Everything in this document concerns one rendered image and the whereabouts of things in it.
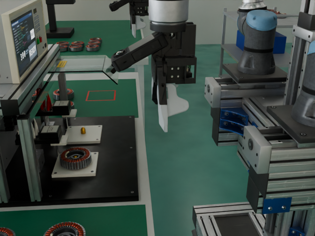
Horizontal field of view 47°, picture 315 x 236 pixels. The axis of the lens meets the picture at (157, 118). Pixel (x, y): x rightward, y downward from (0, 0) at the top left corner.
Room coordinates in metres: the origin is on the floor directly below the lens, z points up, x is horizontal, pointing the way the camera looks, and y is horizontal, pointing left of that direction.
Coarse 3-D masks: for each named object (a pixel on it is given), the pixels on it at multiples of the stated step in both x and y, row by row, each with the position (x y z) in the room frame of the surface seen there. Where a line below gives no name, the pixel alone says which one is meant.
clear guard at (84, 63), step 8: (64, 56) 1.57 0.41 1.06; (72, 56) 1.57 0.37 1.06; (80, 56) 1.57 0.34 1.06; (88, 56) 1.57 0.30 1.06; (96, 56) 1.57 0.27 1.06; (104, 56) 1.57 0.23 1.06; (56, 64) 1.44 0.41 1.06; (72, 64) 1.44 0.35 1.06; (80, 64) 1.44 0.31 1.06; (88, 64) 1.44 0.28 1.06; (96, 64) 1.44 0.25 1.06; (104, 64) 1.44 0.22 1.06; (48, 72) 1.34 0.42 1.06; (56, 72) 1.34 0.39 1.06; (64, 72) 1.34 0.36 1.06; (72, 72) 1.34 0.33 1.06; (104, 72) 1.35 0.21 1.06; (112, 80) 1.36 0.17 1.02
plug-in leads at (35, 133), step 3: (21, 114) 1.12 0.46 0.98; (36, 123) 1.13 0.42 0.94; (36, 126) 1.12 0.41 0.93; (18, 129) 1.10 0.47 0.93; (33, 129) 1.10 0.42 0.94; (36, 129) 1.12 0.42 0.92; (18, 132) 1.10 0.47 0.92; (33, 132) 1.10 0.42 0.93; (36, 132) 1.12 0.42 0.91; (39, 132) 1.15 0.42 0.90; (15, 135) 1.10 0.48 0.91; (18, 135) 1.10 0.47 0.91; (33, 135) 1.10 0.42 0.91; (36, 135) 1.12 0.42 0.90; (18, 138) 1.09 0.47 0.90
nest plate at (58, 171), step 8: (96, 152) 1.21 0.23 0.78; (56, 160) 1.16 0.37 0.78; (96, 160) 1.16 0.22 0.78; (56, 168) 1.10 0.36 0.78; (64, 168) 1.10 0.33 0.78; (88, 168) 1.10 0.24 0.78; (96, 168) 1.11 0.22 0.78; (56, 176) 1.06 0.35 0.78; (64, 176) 1.06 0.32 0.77; (72, 176) 1.06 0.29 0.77; (80, 176) 1.06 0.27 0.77
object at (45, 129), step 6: (48, 126) 1.15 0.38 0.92; (54, 126) 1.15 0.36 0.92; (60, 126) 1.16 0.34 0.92; (42, 132) 1.11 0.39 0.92; (48, 132) 1.11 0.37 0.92; (54, 132) 1.11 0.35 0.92; (60, 132) 1.15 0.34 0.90; (36, 138) 1.11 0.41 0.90; (42, 138) 1.10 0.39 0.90; (48, 138) 1.10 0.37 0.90; (54, 138) 1.10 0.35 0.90; (60, 138) 1.13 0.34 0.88; (66, 138) 1.14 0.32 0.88; (18, 144) 1.09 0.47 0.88; (54, 144) 1.10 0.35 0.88; (60, 144) 1.10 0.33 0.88; (66, 144) 1.11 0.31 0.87; (36, 150) 1.15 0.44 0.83
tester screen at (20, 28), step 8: (24, 16) 1.21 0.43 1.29; (16, 24) 1.11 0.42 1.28; (24, 24) 1.19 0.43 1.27; (32, 24) 1.29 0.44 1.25; (16, 32) 1.10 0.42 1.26; (24, 32) 1.18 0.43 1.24; (16, 40) 1.08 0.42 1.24; (24, 40) 1.17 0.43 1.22; (32, 40) 1.26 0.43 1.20; (16, 48) 1.07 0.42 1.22; (24, 48) 1.15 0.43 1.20; (16, 56) 1.06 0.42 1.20
